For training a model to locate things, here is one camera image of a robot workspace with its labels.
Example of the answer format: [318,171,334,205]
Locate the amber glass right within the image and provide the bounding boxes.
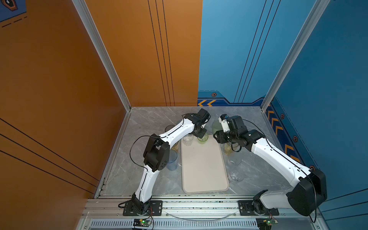
[224,143,234,156]

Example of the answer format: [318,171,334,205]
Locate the dark grey glass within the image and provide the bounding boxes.
[164,125,175,132]

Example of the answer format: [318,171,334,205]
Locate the amber glass left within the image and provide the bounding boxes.
[171,142,179,152]

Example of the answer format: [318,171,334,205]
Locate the amber glass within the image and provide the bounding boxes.
[224,143,234,156]
[171,142,179,152]

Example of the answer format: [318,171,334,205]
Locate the right green circuit board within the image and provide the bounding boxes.
[256,218,278,230]

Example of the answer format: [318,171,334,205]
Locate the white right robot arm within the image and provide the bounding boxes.
[213,114,327,216]

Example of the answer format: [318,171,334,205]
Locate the aluminium corner post right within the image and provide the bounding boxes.
[261,0,330,112]

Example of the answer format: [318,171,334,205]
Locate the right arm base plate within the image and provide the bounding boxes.
[238,200,279,216]

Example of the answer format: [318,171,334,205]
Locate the aluminium corner post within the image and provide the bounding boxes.
[72,0,131,112]
[261,0,330,112]

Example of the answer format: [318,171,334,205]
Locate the pale green frosted glass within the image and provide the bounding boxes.
[212,120,223,134]

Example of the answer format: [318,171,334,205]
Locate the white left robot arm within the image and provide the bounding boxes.
[131,109,210,212]

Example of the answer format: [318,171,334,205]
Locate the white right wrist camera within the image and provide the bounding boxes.
[218,114,231,133]

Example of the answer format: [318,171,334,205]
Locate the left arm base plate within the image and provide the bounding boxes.
[123,200,163,217]

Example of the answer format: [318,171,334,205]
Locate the green circuit board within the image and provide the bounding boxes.
[256,218,278,230]
[132,218,153,230]

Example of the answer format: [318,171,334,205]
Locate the blue grey glass left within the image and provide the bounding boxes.
[167,150,178,171]

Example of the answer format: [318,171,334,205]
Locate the left green circuit board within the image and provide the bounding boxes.
[132,218,153,230]

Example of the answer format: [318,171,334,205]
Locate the aluminium corner post left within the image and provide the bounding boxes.
[72,0,131,112]

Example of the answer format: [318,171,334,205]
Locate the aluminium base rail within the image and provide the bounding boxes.
[76,195,329,230]

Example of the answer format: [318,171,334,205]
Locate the clear ribbed glass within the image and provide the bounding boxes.
[228,168,245,183]

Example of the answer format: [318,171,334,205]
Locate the cream plastic tray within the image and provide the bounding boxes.
[181,135,229,194]

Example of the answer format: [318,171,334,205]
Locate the bright green glass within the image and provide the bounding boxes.
[197,133,209,144]

